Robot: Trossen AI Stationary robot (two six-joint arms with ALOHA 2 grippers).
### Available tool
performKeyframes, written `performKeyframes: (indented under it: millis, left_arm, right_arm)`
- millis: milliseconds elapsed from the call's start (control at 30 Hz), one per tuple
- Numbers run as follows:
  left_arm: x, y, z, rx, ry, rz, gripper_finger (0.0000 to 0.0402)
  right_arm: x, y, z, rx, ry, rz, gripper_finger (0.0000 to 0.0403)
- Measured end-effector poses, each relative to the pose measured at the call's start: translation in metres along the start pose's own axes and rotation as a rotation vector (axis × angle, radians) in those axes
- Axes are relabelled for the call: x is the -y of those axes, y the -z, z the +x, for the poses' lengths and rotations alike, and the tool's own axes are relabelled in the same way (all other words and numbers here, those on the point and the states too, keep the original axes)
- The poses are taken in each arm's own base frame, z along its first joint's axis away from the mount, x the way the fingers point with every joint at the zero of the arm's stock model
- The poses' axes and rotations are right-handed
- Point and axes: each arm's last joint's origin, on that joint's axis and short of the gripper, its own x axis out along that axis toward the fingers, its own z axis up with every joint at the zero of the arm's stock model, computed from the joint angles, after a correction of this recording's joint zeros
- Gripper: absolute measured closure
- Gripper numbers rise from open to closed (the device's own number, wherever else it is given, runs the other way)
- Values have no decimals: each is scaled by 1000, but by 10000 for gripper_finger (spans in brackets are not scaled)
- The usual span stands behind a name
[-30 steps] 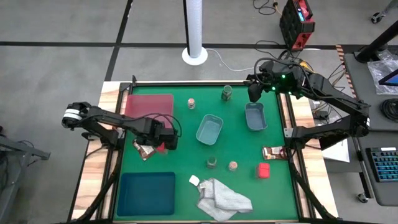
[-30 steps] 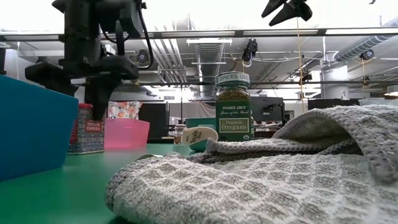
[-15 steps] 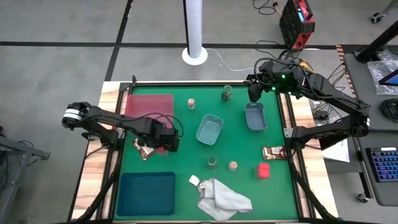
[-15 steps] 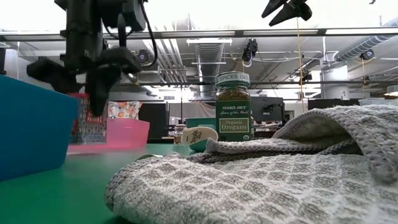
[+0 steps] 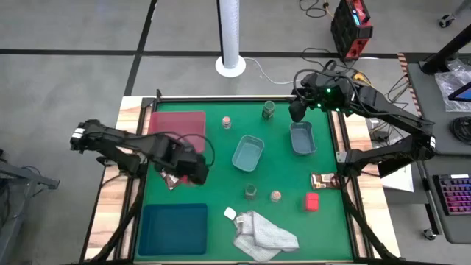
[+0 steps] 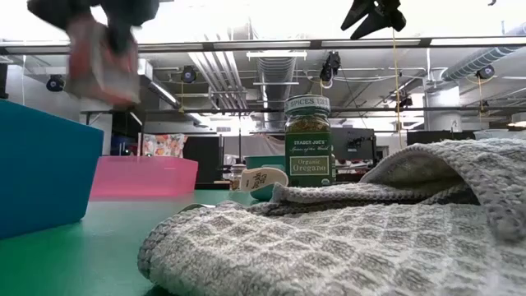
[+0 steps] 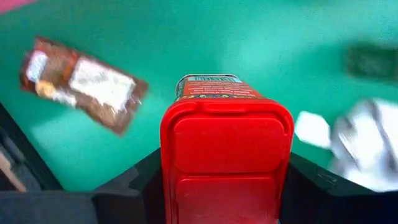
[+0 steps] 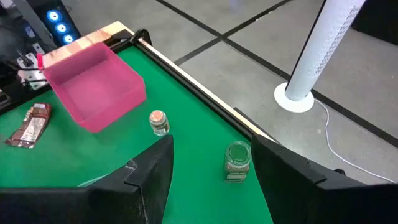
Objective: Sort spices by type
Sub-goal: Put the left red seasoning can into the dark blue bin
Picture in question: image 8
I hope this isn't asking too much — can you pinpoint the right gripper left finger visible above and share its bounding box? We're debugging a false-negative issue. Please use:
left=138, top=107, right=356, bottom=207
left=0, top=134, right=174, bottom=224

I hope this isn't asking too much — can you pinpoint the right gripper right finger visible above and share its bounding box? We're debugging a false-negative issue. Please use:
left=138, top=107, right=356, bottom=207
left=251, top=134, right=398, bottom=224

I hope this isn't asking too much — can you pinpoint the small copper-lid spice jar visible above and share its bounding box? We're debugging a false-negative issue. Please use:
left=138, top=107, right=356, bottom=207
left=149, top=110, right=170, bottom=137

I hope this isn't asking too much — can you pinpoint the green-lid glass spice jar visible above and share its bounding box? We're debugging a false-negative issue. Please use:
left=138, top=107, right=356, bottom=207
left=223, top=140, right=252, bottom=184

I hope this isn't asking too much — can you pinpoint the brown spice packet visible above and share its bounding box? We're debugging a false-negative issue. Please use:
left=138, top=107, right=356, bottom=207
left=4, top=102, right=53, bottom=149

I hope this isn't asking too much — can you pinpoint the green table mat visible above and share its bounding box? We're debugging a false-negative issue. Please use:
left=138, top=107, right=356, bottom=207
left=0, top=45, right=274, bottom=224

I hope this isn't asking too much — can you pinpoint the pink plastic bin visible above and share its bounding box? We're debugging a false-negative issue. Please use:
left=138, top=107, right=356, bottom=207
left=42, top=42, right=147, bottom=134

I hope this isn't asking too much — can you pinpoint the white floor pole with base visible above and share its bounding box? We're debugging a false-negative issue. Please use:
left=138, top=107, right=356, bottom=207
left=273, top=0, right=368, bottom=113

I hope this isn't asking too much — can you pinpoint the computer tower with blue fans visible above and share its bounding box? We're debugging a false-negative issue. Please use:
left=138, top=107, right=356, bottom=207
left=26, top=0, right=82, bottom=47

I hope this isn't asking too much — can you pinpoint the white floor cable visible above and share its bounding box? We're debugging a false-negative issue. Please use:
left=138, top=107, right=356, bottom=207
left=313, top=98, right=397, bottom=184

